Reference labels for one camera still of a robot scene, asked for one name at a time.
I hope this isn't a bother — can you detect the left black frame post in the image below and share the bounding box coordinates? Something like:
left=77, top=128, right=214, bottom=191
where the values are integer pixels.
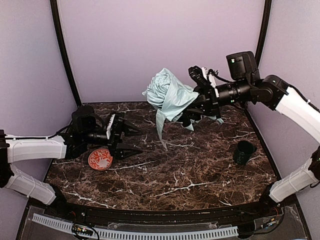
left=50, top=0, right=82, bottom=107

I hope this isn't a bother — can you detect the orange patterned ceramic bowl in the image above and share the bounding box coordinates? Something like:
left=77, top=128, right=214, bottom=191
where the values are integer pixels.
left=88, top=148, right=113, bottom=171

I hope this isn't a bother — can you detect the right black frame post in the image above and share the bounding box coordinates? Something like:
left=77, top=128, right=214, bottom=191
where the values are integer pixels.
left=255, top=0, right=272, bottom=66

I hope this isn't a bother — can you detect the black frame post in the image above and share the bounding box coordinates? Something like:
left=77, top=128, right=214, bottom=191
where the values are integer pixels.
left=50, top=0, right=82, bottom=107
left=255, top=0, right=272, bottom=66

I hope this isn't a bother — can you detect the white slotted cable duct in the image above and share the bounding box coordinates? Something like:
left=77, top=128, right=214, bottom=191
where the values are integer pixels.
left=31, top=213, right=239, bottom=240

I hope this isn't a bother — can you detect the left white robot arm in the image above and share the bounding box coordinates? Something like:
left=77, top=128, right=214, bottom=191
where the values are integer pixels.
left=0, top=105, right=142, bottom=206

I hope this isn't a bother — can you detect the black front table rail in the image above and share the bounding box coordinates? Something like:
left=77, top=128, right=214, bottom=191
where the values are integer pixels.
left=29, top=193, right=296, bottom=227

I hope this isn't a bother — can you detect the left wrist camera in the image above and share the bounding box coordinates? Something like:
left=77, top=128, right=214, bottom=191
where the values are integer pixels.
left=106, top=112, right=125, bottom=140

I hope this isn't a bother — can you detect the mint green folding umbrella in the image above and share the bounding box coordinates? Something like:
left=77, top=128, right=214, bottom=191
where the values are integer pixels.
left=142, top=68, right=204, bottom=149

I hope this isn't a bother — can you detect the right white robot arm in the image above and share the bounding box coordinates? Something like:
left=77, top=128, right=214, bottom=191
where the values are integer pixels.
left=183, top=51, right=320, bottom=206

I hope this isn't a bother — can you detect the dark green ceramic cup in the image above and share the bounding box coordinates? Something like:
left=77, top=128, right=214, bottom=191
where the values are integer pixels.
left=232, top=140, right=258, bottom=166

